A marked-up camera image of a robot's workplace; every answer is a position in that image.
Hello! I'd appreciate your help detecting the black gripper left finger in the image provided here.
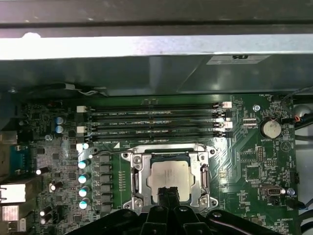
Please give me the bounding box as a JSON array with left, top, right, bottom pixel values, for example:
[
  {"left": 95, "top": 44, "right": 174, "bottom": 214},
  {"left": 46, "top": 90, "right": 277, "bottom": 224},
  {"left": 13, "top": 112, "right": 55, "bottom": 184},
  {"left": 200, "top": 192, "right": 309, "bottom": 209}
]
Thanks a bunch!
[{"left": 73, "top": 186, "right": 171, "bottom": 235}]

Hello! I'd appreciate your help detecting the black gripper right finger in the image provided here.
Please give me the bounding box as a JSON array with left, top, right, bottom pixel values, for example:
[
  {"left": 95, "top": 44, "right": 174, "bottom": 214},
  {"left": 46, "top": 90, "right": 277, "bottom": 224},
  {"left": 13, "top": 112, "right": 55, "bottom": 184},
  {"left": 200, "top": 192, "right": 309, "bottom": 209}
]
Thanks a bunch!
[{"left": 168, "top": 186, "right": 278, "bottom": 235}]

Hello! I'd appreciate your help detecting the metal socket cover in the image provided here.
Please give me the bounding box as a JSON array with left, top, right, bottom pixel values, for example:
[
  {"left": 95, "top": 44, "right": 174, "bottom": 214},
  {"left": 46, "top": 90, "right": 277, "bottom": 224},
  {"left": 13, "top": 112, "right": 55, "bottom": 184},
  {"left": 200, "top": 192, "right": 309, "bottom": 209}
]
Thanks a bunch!
[{"left": 131, "top": 150, "right": 211, "bottom": 208}]

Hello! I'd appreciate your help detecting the silver CPU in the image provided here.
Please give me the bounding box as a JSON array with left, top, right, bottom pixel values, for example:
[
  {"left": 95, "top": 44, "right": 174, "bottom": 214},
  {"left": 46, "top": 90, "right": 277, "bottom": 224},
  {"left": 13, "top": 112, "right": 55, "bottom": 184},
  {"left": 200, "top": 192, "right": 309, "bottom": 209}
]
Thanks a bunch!
[{"left": 146, "top": 153, "right": 195, "bottom": 204}]

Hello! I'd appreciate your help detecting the CPU socket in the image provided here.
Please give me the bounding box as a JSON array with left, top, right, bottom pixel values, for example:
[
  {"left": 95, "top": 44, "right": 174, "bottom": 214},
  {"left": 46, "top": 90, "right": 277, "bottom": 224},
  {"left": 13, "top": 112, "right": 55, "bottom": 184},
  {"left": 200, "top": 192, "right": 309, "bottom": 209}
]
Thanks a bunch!
[{"left": 121, "top": 144, "right": 220, "bottom": 211}]

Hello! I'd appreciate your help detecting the thin metal locking lever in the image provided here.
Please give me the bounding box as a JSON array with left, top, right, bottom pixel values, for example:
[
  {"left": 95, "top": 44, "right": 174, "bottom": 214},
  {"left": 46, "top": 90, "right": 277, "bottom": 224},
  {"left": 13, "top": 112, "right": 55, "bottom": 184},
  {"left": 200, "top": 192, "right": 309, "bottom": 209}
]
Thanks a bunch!
[{"left": 89, "top": 150, "right": 134, "bottom": 158}]

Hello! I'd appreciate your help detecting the black RAM slot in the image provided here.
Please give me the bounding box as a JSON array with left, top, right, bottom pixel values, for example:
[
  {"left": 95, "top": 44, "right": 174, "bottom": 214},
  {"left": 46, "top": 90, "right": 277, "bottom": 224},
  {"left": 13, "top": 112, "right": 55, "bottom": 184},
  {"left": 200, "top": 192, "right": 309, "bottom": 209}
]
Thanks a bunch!
[
  {"left": 87, "top": 111, "right": 233, "bottom": 122},
  {"left": 76, "top": 121, "right": 233, "bottom": 135},
  {"left": 76, "top": 101, "right": 233, "bottom": 113},
  {"left": 85, "top": 131, "right": 233, "bottom": 141}
]

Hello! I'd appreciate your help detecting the green motherboard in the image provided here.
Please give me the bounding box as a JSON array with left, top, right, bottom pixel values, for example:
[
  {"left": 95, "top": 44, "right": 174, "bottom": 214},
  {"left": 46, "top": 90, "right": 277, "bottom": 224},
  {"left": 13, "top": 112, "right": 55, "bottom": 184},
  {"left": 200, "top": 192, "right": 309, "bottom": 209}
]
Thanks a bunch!
[{"left": 0, "top": 94, "right": 313, "bottom": 235}]

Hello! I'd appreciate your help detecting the round coin cell battery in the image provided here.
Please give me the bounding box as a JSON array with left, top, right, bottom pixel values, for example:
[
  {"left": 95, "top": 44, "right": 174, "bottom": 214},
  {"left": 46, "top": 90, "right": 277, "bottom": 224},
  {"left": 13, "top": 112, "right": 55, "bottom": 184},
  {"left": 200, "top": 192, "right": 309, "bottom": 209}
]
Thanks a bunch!
[{"left": 259, "top": 117, "right": 281, "bottom": 140}]

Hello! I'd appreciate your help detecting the silver ethernet port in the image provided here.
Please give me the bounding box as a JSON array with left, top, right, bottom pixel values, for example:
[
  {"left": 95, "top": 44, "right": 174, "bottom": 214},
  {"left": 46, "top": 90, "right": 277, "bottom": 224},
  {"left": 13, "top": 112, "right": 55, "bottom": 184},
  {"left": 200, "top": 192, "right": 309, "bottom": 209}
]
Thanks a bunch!
[{"left": 0, "top": 182, "right": 27, "bottom": 204}]

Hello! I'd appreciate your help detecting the silver USB port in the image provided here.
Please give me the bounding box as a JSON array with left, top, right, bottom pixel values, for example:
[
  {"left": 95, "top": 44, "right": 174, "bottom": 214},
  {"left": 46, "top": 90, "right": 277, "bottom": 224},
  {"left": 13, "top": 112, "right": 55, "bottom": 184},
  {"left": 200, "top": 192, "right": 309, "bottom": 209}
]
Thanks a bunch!
[{"left": 1, "top": 205, "right": 20, "bottom": 223}]

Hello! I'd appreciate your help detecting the blue rear port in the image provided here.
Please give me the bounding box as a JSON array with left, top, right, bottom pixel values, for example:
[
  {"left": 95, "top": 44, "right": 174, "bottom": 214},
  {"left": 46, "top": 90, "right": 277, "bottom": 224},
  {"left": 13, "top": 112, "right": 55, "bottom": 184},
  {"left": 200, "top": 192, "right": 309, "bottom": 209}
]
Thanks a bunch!
[{"left": 9, "top": 144, "right": 32, "bottom": 175}]

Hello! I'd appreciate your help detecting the black PC case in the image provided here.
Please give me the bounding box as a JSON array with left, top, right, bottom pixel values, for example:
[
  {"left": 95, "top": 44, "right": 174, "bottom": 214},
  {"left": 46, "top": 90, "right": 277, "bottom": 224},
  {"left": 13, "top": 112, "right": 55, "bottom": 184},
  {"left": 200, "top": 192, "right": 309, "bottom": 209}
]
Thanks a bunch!
[{"left": 0, "top": 0, "right": 313, "bottom": 235}]

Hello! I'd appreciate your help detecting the white case label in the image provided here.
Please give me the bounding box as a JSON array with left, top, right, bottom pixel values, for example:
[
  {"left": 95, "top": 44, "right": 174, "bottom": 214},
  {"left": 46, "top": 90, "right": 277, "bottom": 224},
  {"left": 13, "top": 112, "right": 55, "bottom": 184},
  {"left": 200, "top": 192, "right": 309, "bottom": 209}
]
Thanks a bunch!
[{"left": 205, "top": 54, "right": 272, "bottom": 66}]

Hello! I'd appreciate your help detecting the black wire with red ring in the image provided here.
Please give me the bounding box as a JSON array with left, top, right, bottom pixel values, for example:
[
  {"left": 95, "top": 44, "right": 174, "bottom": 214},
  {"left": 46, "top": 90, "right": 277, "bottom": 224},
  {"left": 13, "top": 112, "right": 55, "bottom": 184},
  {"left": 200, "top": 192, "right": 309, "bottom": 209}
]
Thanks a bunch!
[{"left": 281, "top": 114, "right": 306, "bottom": 124}]

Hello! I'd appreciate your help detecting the fan wire with white plug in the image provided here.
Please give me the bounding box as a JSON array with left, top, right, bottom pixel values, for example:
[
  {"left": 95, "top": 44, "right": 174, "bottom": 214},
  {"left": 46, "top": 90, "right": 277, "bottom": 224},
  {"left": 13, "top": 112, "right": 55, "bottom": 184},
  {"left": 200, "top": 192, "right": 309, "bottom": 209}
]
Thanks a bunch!
[{"left": 47, "top": 82, "right": 108, "bottom": 96}]

